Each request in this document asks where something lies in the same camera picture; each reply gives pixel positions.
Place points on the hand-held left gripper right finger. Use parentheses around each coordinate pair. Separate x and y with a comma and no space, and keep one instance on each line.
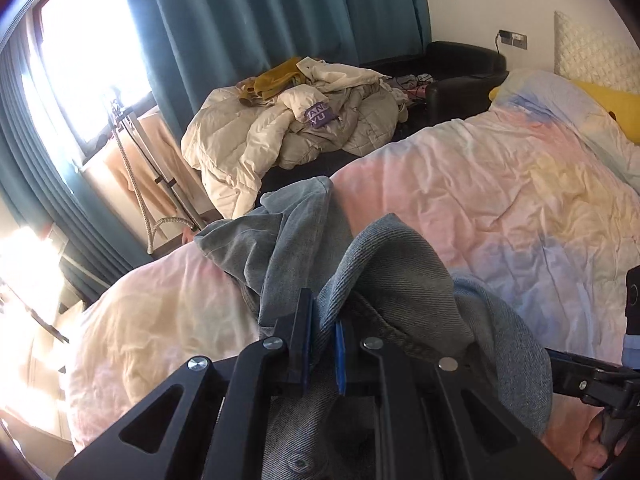
(341,355)

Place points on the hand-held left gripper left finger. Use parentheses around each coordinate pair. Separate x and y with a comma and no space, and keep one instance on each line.
(304,345)

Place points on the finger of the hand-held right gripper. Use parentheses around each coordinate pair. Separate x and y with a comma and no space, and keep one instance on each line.
(590,377)

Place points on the blue denim jeans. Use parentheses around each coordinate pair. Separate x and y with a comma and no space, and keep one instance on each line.
(390,260)

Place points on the person's right hand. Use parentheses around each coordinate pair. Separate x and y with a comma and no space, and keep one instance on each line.
(592,440)

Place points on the pastel tie-dye bed blanket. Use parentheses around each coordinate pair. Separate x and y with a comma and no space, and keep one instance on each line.
(500,185)

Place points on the yellow plush toy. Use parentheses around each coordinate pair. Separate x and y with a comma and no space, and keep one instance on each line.
(610,102)

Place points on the peach cloth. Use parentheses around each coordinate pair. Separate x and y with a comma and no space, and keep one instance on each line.
(160,180)

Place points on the beige quilted coat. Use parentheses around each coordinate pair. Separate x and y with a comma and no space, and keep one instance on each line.
(235,135)

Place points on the garment steamer stand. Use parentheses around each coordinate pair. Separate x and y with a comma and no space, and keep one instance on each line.
(150,160)

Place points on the mustard yellow cloth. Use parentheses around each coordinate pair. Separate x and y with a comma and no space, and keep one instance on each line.
(272,80)

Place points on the grey pink cloth heap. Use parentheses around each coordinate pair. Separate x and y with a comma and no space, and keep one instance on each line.
(410,92)

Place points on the teal curtain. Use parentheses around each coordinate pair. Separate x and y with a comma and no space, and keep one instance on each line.
(30,170)
(250,10)

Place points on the wall socket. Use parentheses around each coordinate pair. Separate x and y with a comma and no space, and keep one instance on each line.
(514,39)

